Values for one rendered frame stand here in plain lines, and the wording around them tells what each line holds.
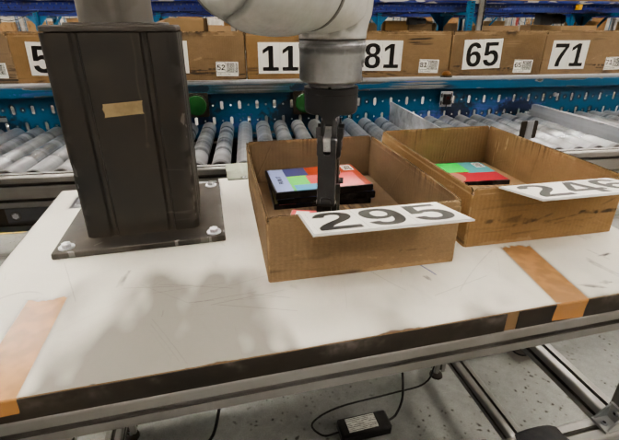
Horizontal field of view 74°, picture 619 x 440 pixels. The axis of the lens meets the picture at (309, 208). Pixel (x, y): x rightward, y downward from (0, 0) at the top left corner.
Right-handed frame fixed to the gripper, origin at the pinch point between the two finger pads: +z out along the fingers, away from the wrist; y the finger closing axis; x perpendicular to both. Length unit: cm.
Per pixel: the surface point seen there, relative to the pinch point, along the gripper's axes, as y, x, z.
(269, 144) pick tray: 24.7, 14.7, -4.4
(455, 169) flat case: 34.5, -26.6, 2.7
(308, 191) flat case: 10.9, 4.7, 0.2
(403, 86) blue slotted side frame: 105, -20, -7
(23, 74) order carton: 76, 112, -12
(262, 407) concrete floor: 29, 21, 80
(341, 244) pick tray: -9.4, -2.5, -0.2
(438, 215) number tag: -12.4, -14.3, -6.6
